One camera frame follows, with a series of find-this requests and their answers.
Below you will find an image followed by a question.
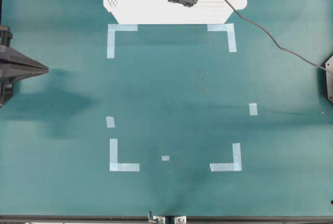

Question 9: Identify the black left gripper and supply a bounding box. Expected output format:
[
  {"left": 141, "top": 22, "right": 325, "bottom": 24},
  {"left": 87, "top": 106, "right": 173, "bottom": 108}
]
[{"left": 1, "top": 25, "right": 48, "bottom": 107}]

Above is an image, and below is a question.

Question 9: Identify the white plastic basket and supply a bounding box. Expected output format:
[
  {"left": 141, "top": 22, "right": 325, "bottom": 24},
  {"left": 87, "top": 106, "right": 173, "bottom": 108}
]
[{"left": 103, "top": 0, "right": 247, "bottom": 24}]

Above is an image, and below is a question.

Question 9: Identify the tiny centre tape piece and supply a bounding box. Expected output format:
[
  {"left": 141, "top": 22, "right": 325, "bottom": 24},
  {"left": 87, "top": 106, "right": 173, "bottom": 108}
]
[{"left": 161, "top": 155, "right": 170, "bottom": 161}]

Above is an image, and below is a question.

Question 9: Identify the grey right arm cable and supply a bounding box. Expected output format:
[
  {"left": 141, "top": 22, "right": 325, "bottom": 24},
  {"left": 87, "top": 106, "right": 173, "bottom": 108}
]
[{"left": 194, "top": 0, "right": 327, "bottom": 70}]

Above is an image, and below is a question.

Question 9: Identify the metal bracket table edge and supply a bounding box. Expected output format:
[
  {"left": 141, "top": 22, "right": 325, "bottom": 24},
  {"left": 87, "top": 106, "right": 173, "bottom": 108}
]
[{"left": 147, "top": 211, "right": 187, "bottom": 224}]

